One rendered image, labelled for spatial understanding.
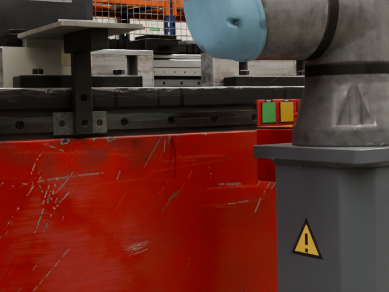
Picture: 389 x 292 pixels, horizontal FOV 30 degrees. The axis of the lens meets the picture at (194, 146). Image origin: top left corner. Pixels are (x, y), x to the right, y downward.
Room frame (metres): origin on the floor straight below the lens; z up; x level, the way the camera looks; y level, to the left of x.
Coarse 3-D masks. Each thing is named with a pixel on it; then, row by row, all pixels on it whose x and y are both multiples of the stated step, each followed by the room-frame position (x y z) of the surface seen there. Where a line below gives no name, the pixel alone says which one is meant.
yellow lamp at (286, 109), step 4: (280, 104) 1.66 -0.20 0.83; (284, 104) 1.66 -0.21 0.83; (288, 104) 1.67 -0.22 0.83; (292, 104) 1.68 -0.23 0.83; (280, 108) 1.66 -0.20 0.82; (284, 108) 1.66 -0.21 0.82; (288, 108) 1.67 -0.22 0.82; (292, 108) 1.68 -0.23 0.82; (280, 112) 1.66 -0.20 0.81; (284, 112) 1.66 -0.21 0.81; (288, 112) 1.67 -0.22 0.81; (292, 112) 1.68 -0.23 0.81; (284, 116) 1.66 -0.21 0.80; (288, 116) 1.67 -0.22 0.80; (292, 116) 1.68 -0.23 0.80; (284, 120) 1.66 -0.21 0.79; (288, 120) 1.67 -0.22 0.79; (292, 120) 1.68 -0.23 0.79
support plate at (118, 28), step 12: (48, 24) 1.48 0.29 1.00; (60, 24) 1.42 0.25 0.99; (72, 24) 1.43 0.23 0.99; (84, 24) 1.44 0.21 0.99; (96, 24) 1.46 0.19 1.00; (108, 24) 1.47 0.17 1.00; (120, 24) 1.49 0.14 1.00; (132, 24) 1.50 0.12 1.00; (24, 36) 1.61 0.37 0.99; (36, 36) 1.62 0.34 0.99; (48, 36) 1.62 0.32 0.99; (60, 36) 1.63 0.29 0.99
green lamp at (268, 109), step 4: (264, 104) 1.62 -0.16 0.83; (268, 104) 1.63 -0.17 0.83; (272, 104) 1.64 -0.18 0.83; (264, 108) 1.62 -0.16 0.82; (268, 108) 1.63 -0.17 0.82; (272, 108) 1.64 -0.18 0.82; (264, 112) 1.62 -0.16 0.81; (268, 112) 1.63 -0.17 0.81; (272, 112) 1.64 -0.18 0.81; (264, 116) 1.62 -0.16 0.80; (268, 116) 1.63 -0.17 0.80; (272, 116) 1.64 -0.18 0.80; (264, 120) 1.62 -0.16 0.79; (268, 120) 1.63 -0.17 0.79; (272, 120) 1.64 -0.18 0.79
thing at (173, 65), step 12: (156, 60) 2.12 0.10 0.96; (168, 60) 2.14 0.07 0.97; (180, 60) 2.16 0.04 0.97; (192, 60) 2.18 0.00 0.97; (156, 72) 2.12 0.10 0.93; (168, 72) 2.14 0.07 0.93; (180, 72) 2.16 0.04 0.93; (192, 72) 2.18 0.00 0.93; (156, 84) 2.12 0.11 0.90; (168, 84) 2.14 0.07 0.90; (180, 84) 2.16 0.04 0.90; (192, 84) 2.18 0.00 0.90
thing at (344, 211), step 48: (288, 144) 0.93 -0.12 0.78; (288, 192) 0.89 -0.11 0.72; (336, 192) 0.83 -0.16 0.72; (384, 192) 0.83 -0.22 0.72; (288, 240) 0.89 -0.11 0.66; (336, 240) 0.83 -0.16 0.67; (384, 240) 0.82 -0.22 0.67; (288, 288) 0.89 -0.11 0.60; (336, 288) 0.83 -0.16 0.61; (384, 288) 0.82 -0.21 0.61
